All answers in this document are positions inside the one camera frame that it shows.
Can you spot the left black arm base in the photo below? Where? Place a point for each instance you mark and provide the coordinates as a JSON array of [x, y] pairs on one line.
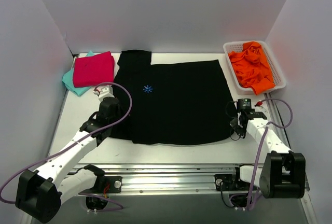
[[111, 183]]

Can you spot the folded teal t-shirt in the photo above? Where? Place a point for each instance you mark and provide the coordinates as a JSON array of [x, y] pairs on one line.
[[72, 82]]

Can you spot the white plastic basket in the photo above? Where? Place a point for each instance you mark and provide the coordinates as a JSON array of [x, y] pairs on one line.
[[277, 74]]

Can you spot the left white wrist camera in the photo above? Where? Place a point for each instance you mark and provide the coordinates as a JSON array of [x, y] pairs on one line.
[[103, 92]]

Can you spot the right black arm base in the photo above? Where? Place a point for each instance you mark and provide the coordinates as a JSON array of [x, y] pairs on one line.
[[233, 191]]

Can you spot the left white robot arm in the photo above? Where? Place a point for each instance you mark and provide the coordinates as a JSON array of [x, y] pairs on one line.
[[41, 192]]

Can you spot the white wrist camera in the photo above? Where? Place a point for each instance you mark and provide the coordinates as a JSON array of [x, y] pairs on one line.
[[259, 105], [103, 92]]

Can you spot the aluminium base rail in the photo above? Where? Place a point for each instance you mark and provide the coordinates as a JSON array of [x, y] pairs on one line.
[[168, 179]]

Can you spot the black t-shirt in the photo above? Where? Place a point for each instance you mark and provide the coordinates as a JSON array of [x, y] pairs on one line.
[[182, 104]]

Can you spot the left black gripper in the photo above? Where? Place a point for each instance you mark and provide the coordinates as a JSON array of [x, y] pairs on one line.
[[114, 115]]

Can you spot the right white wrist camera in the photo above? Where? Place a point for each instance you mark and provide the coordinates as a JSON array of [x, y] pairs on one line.
[[259, 105]]

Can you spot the crumpled orange t-shirt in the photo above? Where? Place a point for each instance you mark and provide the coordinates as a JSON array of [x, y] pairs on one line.
[[251, 68]]

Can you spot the folded pink t-shirt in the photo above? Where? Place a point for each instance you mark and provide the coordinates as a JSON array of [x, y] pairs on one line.
[[104, 63]]

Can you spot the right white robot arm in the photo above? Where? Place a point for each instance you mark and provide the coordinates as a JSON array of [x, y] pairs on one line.
[[277, 172]]

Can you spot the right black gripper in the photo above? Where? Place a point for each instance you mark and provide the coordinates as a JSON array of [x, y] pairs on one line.
[[236, 124]]

